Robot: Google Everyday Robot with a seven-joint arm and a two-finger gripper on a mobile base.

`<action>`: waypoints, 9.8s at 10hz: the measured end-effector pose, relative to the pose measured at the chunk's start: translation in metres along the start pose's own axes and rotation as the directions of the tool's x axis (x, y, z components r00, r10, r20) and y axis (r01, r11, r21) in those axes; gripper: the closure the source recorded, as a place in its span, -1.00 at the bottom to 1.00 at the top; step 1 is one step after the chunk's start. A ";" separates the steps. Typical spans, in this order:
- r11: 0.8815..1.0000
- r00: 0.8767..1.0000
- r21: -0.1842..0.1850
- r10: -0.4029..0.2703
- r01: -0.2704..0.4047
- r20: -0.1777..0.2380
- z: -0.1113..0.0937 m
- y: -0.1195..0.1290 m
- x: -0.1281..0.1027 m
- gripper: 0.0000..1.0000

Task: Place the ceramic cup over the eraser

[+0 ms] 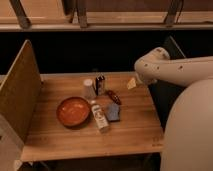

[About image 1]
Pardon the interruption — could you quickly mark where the dark metallic can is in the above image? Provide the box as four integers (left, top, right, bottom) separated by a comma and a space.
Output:
95, 75, 105, 95

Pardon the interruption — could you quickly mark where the orange bowl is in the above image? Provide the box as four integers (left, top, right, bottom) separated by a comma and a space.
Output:
56, 97, 91, 127

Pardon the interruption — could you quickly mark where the reddish brown oblong object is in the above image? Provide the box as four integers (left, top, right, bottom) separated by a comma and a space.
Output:
106, 90, 121, 105

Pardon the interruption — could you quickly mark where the left wooden side panel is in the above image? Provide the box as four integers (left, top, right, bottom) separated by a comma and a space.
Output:
0, 40, 42, 143

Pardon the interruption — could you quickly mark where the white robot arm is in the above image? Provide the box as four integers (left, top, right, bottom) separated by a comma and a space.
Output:
127, 47, 213, 171

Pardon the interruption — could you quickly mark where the small white bottle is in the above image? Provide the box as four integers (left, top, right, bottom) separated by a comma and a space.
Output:
91, 100, 109, 133

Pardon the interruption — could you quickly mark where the right dark side panel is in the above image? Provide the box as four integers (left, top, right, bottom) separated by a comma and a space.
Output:
163, 36, 185, 60

